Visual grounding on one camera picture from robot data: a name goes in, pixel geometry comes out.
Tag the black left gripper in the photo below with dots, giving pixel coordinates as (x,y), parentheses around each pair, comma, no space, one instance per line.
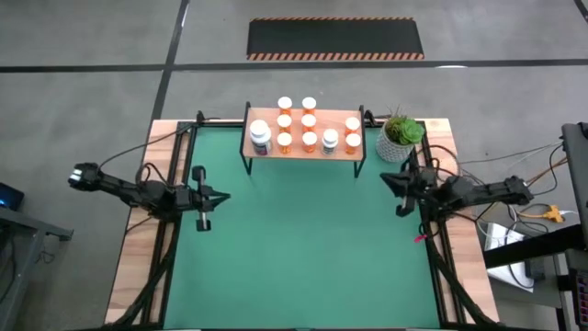
(186,201)

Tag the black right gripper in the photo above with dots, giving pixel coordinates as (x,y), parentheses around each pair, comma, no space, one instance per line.
(425,186)

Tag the orange pill bottle white cap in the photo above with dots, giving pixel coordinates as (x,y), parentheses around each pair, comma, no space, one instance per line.
(309,103)
(309,138)
(352,123)
(285,102)
(284,121)
(353,139)
(308,121)
(285,138)

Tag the large white bottle maroon label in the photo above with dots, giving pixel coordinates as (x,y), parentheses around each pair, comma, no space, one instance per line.
(259,127)

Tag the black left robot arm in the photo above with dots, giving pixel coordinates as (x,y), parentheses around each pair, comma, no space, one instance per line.
(138,195)

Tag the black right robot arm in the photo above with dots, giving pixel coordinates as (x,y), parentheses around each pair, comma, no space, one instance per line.
(487,190)

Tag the succulent in triangle-patterned pot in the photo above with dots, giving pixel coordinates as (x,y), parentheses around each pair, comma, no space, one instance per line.
(404,131)

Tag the pink tag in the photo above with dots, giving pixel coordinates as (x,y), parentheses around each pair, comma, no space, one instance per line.
(419,238)

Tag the green table mat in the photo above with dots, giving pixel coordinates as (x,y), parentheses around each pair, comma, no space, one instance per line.
(298,266)

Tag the white paper box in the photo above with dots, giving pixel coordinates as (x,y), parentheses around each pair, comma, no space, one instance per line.
(498,232)

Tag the black desk bar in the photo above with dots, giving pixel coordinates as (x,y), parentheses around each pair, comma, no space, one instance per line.
(528,246)

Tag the black hazard-striped floor mat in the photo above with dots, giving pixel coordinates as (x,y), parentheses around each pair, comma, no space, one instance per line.
(335,39)

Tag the yellow power splitter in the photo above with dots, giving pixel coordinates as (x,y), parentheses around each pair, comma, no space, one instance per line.
(554,213)

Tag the grey metal desk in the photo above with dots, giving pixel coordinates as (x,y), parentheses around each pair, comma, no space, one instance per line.
(37,224)

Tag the black device blue light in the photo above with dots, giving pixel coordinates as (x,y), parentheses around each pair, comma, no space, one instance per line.
(9,197)

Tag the dark keyboard purple keys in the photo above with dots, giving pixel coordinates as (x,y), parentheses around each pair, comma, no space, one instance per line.
(582,294)

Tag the black metal table frame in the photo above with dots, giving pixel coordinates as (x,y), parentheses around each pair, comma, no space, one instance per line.
(171,257)

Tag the wooden shelf black metal frame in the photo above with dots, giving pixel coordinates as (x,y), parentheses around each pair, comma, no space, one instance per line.
(340,122)

